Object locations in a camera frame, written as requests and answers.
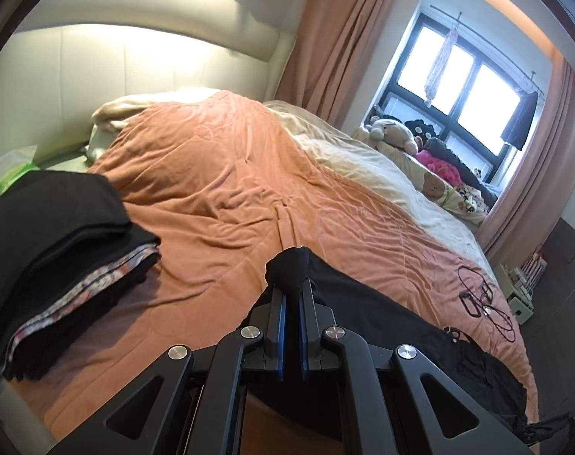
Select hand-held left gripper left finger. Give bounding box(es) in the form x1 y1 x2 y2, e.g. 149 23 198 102
45 284 288 455

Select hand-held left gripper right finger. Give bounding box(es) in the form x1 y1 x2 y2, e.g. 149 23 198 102
299 279 534 455

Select black pants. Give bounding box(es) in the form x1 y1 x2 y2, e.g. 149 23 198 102
247 246 572 444

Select orange blanket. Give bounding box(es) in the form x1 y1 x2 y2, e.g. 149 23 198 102
45 90 539 441

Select cream bed sheet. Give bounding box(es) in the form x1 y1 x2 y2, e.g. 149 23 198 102
263 99 499 295

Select stack of folded dark clothes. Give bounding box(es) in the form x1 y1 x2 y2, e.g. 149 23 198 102
0 242 162 382

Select bear print pillow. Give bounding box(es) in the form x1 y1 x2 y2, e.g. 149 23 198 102
422 171 491 215

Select white bedside cabinet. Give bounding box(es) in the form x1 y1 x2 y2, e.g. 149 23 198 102
498 258 539 325

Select pink plush toy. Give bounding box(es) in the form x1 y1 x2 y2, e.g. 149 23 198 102
415 149 464 185

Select white plush bear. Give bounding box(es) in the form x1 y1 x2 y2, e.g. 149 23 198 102
360 115 418 155

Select black plush toy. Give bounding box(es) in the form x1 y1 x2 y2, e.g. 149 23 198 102
405 118 443 147

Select folded black garment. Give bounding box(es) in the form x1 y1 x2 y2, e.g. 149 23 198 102
0 171 162 304

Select cream pillow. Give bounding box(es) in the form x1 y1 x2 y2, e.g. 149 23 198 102
86 88 222 162

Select black-framed window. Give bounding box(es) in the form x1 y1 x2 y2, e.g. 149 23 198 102
377 12 553 185

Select white padded headboard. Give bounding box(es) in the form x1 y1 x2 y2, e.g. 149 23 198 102
0 24 298 209

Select pink curtain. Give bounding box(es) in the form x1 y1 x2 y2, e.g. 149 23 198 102
479 57 575 247
278 0 440 126

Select hanging dark garment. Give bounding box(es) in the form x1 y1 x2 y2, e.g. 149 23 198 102
500 90 540 151

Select hanging patterned cloth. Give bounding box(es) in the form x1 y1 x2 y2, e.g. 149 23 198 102
424 26 459 107

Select green tissue pack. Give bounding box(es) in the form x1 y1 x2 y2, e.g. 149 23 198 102
0 144 39 191

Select black cable with white plug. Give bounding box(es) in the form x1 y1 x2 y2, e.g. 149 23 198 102
457 265 519 342

